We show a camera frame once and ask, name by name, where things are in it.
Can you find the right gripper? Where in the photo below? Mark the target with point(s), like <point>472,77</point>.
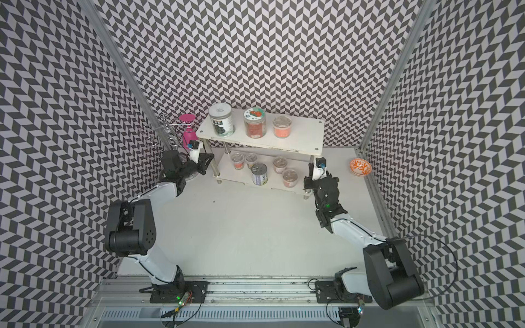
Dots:
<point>307,182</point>

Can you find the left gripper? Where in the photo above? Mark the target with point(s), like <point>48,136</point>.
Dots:
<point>202,162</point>

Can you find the small cup red contents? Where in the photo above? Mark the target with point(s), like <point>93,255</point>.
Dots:
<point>238,160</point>

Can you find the white lid seed jar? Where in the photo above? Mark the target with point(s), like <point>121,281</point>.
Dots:
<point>222,119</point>

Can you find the tin can pull-tab lid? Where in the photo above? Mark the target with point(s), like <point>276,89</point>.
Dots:
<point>259,174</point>

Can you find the clear cup orange contents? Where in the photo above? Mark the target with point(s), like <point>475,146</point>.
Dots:
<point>282,126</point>

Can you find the red jar with printed lid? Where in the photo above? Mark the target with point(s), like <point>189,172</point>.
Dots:
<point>255,122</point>

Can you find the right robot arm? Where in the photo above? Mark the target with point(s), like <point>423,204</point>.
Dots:
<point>390,275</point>

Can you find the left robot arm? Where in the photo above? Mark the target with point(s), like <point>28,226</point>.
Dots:
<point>131,231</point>

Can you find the white two-tier shelf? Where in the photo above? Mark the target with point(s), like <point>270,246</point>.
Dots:
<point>302,146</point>

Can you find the pink upside-down cup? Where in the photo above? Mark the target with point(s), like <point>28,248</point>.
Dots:
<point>189,133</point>

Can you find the small cup front right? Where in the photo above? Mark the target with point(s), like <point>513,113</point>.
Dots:
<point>290,178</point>

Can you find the small cup back right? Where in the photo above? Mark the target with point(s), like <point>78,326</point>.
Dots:
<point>280,164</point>

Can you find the silver metal cup stand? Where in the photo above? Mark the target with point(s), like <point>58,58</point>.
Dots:
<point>164,137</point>

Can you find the orange patterned bowl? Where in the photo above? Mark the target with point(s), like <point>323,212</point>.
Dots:
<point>360,167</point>

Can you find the small cup yellow label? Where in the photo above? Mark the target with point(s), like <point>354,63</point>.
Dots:
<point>251,159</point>

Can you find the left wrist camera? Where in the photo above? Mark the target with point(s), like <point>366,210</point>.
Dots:
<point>193,144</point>

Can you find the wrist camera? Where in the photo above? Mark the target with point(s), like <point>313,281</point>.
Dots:
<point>320,163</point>
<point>193,144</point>

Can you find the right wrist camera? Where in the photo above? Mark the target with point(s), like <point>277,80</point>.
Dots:
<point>320,163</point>

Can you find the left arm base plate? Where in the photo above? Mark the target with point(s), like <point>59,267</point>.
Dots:
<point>173,293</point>

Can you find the aluminium front rail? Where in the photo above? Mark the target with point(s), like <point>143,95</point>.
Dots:
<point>217,291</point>

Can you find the left aluminium corner post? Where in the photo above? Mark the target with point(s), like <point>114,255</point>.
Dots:
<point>108,42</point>

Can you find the aluminium corner post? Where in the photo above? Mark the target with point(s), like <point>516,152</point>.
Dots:
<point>108,42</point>
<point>412,40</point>

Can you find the right aluminium corner post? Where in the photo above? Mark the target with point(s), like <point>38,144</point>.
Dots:
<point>412,40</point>

